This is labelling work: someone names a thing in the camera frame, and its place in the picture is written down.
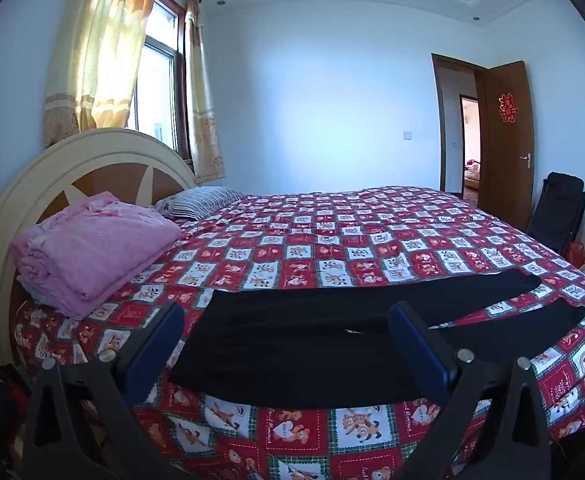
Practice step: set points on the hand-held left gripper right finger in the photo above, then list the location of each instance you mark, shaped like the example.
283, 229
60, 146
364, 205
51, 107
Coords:
420, 355

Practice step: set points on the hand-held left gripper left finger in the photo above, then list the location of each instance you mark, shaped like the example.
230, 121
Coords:
155, 355

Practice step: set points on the black pants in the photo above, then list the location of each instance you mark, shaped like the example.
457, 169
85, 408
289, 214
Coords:
297, 345

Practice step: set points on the folded pink blanket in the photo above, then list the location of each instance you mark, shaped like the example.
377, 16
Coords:
87, 250

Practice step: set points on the red cartoon patchwork bed sheet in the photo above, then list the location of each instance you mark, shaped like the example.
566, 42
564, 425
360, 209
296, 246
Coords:
322, 260

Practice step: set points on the striped pillow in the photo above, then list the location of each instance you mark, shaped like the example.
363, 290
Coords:
202, 201

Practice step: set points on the red bag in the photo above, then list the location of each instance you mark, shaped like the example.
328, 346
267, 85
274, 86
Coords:
576, 252

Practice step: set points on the black folding chair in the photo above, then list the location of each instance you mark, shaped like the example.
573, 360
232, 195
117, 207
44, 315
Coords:
557, 210

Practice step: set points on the brown wooden door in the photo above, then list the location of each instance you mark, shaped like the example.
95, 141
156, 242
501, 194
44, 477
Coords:
502, 170

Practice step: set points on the cream and wood headboard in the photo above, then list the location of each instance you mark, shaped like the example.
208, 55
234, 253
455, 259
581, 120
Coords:
32, 170

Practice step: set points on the narrow yellow curtain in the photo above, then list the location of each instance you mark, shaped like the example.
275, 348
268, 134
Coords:
200, 110

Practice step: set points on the red paper door decoration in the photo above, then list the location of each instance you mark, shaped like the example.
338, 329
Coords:
508, 107

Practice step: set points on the wide yellow curtain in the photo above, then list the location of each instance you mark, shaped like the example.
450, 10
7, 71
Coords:
97, 60

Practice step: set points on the brown door frame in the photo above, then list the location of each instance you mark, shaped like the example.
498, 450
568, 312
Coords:
440, 125

